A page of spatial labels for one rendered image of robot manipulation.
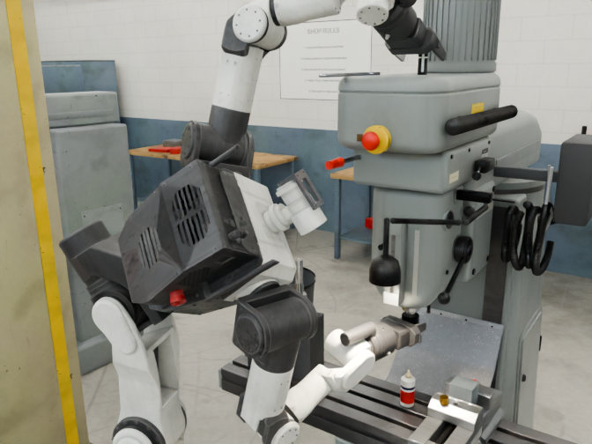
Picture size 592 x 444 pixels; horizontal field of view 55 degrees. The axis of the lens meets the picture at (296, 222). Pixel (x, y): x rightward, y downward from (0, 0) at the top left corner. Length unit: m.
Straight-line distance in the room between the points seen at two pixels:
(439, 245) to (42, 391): 2.07
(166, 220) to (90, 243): 0.30
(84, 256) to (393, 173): 0.74
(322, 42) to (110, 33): 3.60
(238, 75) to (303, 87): 5.39
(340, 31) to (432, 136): 5.23
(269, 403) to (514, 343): 0.98
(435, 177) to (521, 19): 4.46
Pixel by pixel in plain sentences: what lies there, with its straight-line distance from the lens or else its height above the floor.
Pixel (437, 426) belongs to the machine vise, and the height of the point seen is 1.04.
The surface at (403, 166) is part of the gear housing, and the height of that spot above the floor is 1.69.
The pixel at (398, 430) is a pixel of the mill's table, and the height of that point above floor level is 0.97.
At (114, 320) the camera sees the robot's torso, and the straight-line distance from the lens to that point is 1.37.
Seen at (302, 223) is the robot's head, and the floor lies 1.60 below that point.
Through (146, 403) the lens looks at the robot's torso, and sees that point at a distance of 1.49.
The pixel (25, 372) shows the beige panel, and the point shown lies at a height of 0.62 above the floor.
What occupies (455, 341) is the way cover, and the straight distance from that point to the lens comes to 1.94.
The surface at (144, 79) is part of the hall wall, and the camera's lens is 8.45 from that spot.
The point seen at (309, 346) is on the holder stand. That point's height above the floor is 1.09.
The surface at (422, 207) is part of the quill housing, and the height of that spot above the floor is 1.59.
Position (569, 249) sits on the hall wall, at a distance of 5.81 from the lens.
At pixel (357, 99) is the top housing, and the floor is 1.84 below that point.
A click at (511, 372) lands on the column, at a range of 2.01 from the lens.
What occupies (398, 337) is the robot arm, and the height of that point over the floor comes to 1.24.
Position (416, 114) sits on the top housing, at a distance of 1.21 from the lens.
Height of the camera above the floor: 1.92
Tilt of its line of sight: 16 degrees down
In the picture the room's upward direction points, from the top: 1 degrees counter-clockwise
